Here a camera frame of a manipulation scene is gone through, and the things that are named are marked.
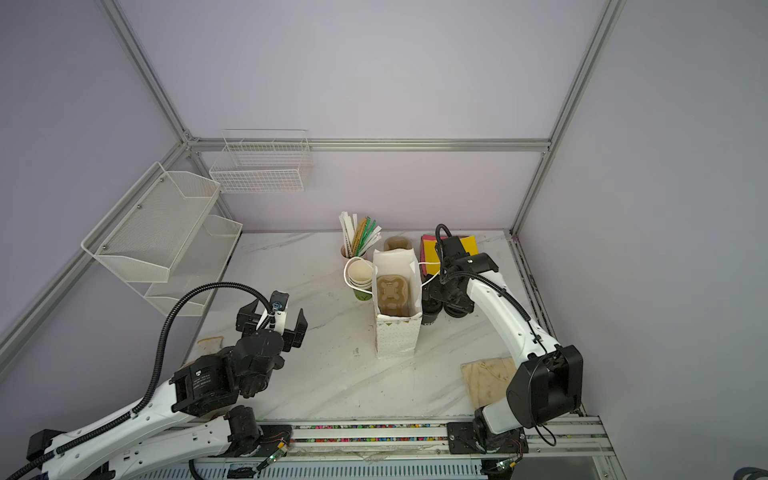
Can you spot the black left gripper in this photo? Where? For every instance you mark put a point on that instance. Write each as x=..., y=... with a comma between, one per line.
x=246, y=321

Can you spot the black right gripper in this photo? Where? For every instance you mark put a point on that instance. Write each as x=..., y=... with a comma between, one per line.
x=458, y=301

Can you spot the black paper cup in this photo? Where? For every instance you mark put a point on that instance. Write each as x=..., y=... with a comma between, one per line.
x=429, y=312

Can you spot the brown pulp cup carrier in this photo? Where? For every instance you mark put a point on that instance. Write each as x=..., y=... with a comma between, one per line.
x=397, y=243
x=393, y=295

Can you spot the white paper gift bag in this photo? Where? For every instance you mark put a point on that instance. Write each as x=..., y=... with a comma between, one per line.
x=396, y=336

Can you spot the stack of green paper cups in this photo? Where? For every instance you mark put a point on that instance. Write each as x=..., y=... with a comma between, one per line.
x=359, y=276

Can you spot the stack of black cup lids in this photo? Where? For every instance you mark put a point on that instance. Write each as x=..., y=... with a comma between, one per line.
x=458, y=309

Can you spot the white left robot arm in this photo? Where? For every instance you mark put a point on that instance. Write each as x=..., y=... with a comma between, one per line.
x=195, y=413

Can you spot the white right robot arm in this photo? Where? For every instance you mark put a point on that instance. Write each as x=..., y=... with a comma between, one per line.
x=548, y=379

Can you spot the yellow paper napkin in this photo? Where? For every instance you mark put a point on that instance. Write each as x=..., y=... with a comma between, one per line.
x=470, y=245

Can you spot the small beige cloth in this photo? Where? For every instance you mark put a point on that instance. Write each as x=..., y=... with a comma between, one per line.
x=208, y=346

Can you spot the beige work glove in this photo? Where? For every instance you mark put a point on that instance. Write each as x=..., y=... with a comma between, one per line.
x=487, y=380

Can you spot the bundle of wrapped straws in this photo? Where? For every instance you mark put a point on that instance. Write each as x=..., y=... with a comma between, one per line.
x=359, y=234

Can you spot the pink straw holder cup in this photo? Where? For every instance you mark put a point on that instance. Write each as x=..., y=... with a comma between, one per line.
x=344, y=253

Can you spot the white mesh two-tier shelf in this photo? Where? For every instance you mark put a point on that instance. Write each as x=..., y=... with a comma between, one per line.
x=163, y=238

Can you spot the white wire basket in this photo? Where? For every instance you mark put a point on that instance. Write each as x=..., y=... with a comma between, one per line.
x=263, y=161

